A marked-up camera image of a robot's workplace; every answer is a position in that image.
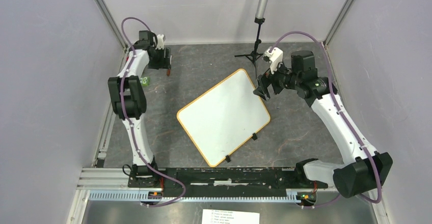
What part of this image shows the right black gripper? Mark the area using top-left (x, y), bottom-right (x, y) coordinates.
top-left (253, 58), bottom-right (301, 101)

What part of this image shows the yellow framed whiteboard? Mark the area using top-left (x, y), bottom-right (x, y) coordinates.
top-left (177, 69), bottom-right (271, 167)

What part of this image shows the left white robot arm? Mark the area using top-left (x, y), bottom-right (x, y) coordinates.
top-left (107, 31), bottom-right (171, 187)

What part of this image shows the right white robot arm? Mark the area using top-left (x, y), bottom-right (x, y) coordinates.
top-left (253, 47), bottom-right (393, 202)

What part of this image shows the green toy block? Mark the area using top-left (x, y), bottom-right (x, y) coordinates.
top-left (140, 76), bottom-right (150, 87)

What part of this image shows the black tripod stand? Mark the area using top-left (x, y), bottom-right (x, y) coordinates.
top-left (234, 18), bottom-right (265, 78)

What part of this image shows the white paper sheet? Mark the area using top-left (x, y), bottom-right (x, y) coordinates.
top-left (201, 209), bottom-right (260, 224)

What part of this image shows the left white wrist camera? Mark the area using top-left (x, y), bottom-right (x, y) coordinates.
top-left (155, 34), bottom-right (166, 50)

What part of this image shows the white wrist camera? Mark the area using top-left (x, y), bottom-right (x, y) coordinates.
top-left (155, 34), bottom-right (166, 50)
top-left (263, 46), bottom-right (283, 74)

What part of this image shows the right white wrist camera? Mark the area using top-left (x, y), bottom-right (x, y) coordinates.
top-left (263, 46), bottom-right (283, 74)

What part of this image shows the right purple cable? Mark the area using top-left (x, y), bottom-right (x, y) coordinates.
top-left (268, 31), bottom-right (384, 210)

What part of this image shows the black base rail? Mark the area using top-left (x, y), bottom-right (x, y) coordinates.
top-left (128, 167), bottom-right (329, 197)

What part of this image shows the slotted cable duct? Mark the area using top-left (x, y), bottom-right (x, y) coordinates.
top-left (89, 190), bottom-right (301, 204)

